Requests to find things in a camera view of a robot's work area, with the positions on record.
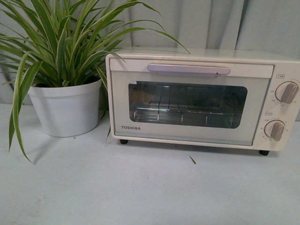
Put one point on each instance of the glass oven door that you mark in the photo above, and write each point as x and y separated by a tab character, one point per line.
244	85

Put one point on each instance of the white Toshiba toaster oven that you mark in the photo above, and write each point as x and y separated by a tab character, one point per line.
285	70

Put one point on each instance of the white plastic flower pot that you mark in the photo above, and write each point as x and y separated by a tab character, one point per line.
67	111

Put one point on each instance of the lower beige timer knob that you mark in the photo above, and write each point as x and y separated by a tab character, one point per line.
274	129

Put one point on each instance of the green striped spider plant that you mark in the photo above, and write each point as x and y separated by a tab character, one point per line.
62	43

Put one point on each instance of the upper beige temperature knob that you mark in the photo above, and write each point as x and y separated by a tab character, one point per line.
286	92

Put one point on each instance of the metal oven wire rack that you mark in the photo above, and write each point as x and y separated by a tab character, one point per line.
180	105

